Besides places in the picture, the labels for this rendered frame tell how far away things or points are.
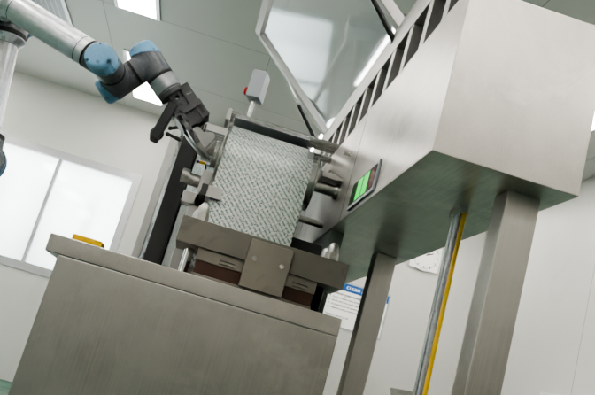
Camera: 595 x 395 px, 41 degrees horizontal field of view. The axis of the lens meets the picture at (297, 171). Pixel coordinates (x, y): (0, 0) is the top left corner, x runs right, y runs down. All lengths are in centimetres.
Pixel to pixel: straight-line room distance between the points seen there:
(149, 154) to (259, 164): 575
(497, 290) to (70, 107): 688
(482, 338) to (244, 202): 90
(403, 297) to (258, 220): 590
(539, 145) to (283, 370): 76
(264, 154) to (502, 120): 90
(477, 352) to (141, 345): 75
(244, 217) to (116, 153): 581
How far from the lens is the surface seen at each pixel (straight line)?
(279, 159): 208
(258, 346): 175
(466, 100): 131
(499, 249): 135
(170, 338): 175
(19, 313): 770
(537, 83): 137
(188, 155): 240
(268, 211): 204
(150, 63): 215
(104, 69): 203
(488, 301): 133
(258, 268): 180
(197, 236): 182
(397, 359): 785
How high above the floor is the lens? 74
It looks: 14 degrees up
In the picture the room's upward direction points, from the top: 16 degrees clockwise
